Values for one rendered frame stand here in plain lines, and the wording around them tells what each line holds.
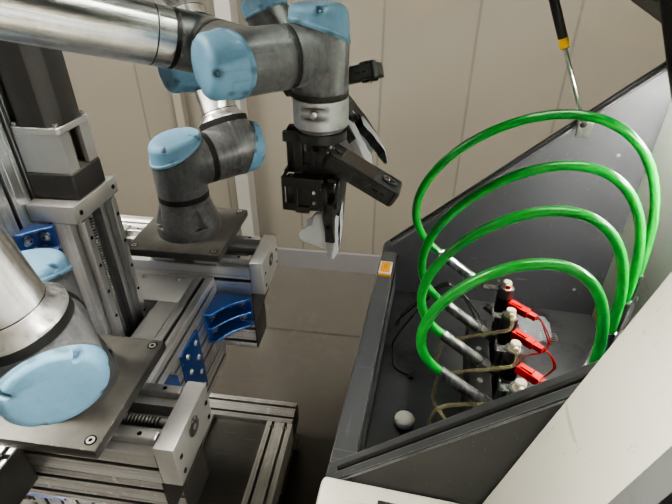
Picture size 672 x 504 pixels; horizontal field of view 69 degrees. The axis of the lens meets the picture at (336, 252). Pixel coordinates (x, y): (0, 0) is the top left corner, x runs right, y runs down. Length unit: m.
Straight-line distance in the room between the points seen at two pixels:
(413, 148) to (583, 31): 0.85
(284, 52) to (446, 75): 1.82
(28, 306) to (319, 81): 0.41
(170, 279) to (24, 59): 0.57
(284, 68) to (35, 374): 0.43
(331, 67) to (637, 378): 0.46
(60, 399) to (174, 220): 0.60
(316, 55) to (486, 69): 1.82
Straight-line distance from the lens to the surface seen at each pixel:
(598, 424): 0.54
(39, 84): 0.90
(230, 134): 1.17
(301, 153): 0.69
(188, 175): 1.12
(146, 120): 2.79
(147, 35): 0.67
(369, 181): 0.68
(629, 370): 0.52
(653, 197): 0.88
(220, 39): 0.58
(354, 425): 0.86
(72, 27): 0.65
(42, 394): 0.64
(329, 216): 0.69
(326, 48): 0.63
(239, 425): 1.83
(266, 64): 0.59
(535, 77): 2.44
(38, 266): 0.75
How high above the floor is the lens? 1.63
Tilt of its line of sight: 33 degrees down
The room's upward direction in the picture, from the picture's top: straight up
